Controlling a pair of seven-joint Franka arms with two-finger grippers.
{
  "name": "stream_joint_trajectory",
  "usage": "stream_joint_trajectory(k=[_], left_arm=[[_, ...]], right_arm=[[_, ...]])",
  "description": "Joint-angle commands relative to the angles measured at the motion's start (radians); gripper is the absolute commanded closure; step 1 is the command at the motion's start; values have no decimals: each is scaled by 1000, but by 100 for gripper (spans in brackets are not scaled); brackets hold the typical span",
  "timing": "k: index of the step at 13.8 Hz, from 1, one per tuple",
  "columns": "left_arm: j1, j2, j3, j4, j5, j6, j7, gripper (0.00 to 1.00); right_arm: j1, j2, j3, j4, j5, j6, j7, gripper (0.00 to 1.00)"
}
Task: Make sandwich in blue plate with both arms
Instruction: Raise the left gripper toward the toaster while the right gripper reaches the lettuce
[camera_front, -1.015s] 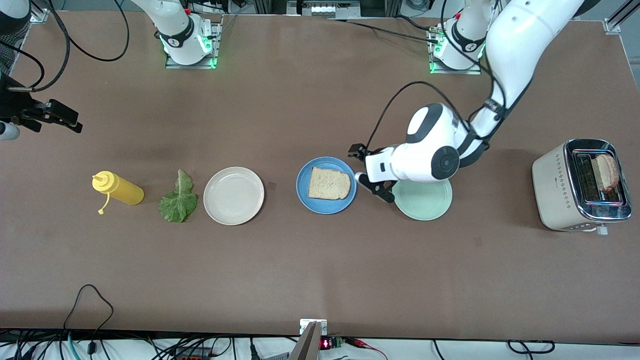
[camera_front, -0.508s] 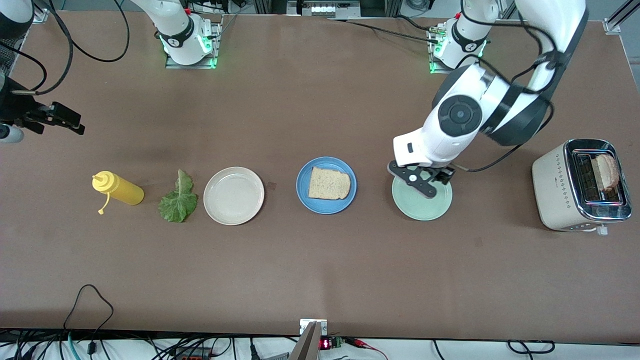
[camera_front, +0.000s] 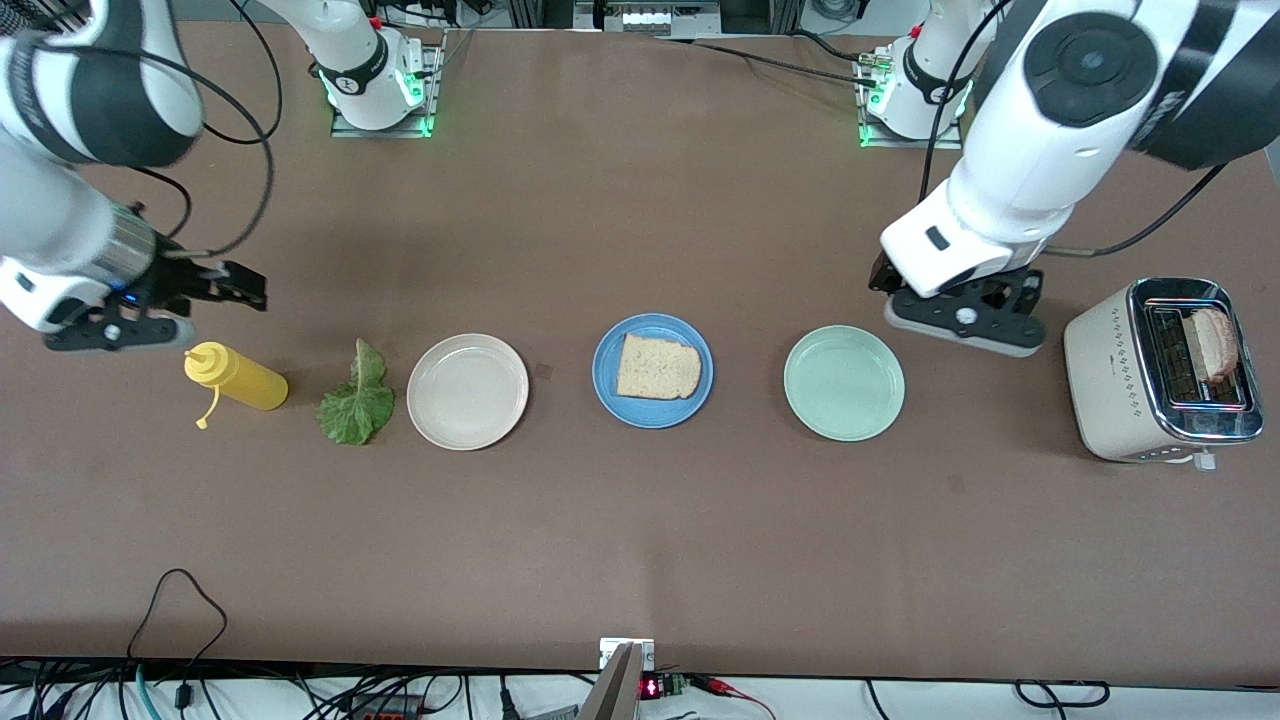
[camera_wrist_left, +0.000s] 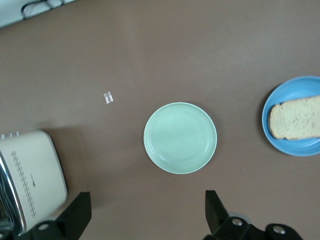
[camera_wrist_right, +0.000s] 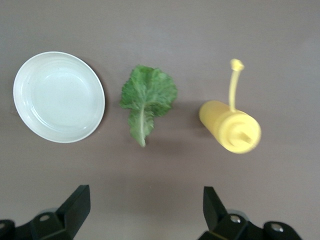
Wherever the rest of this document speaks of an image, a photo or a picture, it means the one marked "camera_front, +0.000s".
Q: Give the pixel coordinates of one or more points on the green lettuce leaf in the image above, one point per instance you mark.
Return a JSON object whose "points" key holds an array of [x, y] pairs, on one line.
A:
{"points": [[355, 410]]}

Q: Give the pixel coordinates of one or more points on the yellow squeeze bottle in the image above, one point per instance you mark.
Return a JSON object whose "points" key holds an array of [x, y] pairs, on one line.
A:
{"points": [[250, 385]]}

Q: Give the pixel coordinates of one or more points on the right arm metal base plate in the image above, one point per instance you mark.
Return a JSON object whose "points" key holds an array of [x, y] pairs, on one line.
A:
{"points": [[380, 132]]}

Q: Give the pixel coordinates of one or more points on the brown-crusted bread slice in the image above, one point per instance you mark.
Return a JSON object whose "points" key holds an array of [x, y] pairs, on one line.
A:
{"points": [[1215, 345], [658, 368]]}

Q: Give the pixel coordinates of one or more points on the small board with red display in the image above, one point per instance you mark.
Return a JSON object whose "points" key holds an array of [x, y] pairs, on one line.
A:
{"points": [[655, 687]]}

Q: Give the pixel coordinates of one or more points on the grey metal box with lights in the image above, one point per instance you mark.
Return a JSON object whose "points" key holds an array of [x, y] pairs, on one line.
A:
{"points": [[650, 18]]}

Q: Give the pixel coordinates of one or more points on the grey aluminium bar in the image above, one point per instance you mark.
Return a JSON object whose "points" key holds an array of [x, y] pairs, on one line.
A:
{"points": [[615, 695]]}

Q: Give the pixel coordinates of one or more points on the beige plate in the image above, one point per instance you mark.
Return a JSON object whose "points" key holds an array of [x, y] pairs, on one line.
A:
{"points": [[467, 392]]}

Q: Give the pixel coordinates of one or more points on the blue plate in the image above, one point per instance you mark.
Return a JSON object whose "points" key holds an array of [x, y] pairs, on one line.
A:
{"points": [[650, 322]]}

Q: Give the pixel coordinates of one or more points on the small metal camera bracket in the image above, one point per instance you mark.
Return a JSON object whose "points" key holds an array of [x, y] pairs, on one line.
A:
{"points": [[610, 650]]}

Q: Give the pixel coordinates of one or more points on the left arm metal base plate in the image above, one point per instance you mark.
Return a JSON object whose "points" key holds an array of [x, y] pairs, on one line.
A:
{"points": [[875, 135]]}

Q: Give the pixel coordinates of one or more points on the light green plate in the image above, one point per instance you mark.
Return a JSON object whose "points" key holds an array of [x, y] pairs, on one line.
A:
{"points": [[844, 383]]}

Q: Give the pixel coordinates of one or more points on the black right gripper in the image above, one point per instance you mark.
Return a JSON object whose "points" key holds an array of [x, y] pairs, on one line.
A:
{"points": [[178, 282]]}

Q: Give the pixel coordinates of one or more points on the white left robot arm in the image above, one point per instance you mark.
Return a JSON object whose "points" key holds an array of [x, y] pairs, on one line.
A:
{"points": [[1040, 150]]}

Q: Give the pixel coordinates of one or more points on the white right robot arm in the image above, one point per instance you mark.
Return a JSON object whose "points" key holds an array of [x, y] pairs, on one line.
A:
{"points": [[60, 230]]}

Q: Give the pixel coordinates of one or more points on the cream and chrome toaster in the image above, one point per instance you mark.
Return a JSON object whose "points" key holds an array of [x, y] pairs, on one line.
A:
{"points": [[1110, 390]]}

